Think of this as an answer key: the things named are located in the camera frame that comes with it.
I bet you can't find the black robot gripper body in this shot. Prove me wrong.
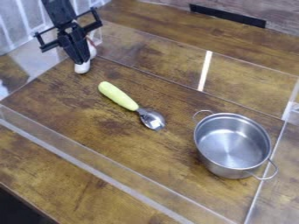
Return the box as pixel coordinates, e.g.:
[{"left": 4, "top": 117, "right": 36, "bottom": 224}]
[{"left": 33, "top": 0, "right": 102, "bottom": 52}]

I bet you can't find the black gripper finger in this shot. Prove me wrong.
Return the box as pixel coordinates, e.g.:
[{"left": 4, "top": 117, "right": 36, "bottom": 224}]
[
  {"left": 69, "top": 24, "right": 89, "bottom": 63},
  {"left": 57, "top": 31, "right": 82, "bottom": 65}
]

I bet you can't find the stainless steel pot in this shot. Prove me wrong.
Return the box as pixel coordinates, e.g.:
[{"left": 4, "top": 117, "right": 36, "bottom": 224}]
[{"left": 192, "top": 110, "right": 277, "bottom": 180}]

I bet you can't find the clear acrylic triangle stand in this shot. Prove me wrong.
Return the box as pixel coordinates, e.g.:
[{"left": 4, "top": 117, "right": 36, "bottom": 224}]
[{"left": 86, "top": 27, "right": 102, "bottom": 46}]

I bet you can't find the white toy mushroom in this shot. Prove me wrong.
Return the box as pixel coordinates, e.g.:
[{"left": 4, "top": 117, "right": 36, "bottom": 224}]
[{"left": 73, "top": 37, "right": 97, "bottom": 74}]

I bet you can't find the black bar on table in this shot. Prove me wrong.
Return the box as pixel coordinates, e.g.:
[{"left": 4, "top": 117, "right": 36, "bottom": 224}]
[{"left": 189, "top": 3, "right": 267, "bottom": 28}]

